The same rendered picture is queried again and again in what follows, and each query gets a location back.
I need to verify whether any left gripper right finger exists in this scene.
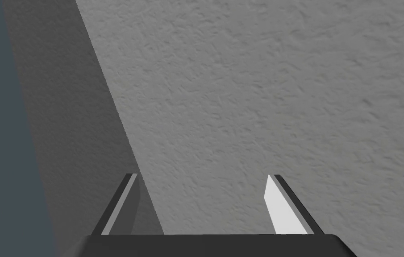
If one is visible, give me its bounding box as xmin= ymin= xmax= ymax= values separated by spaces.
xmin=264 ymin=174 xmax=325 ymax=236

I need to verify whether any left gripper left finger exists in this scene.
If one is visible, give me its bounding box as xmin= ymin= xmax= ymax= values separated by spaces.
xmin=91 ymin=173 xmax=140 ymax=236

